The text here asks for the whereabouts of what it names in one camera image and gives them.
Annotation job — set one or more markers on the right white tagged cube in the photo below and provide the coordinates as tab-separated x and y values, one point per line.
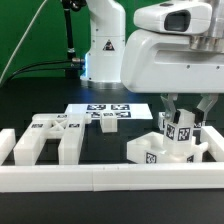
198	126

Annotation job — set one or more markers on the white chair back frame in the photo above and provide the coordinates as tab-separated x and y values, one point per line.
67	128

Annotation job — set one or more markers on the left white tagged cube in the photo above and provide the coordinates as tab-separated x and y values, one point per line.
161	120

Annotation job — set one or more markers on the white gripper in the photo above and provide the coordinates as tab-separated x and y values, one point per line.
163	63

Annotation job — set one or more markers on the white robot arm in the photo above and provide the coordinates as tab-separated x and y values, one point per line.
108	41

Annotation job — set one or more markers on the white tag base sheet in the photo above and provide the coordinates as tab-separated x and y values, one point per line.
122	110

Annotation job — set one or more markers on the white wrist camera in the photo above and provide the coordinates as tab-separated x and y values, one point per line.
177	17

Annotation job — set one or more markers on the white chair seat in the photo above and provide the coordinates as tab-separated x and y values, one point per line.
155	148

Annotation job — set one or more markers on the white tagged cube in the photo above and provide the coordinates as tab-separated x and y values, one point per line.
198	126
161	120

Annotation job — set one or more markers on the white U-shaped obstacle frame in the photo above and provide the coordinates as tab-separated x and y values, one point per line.
55	178

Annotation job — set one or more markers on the black camera stand pole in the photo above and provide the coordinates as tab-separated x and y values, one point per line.
68	5

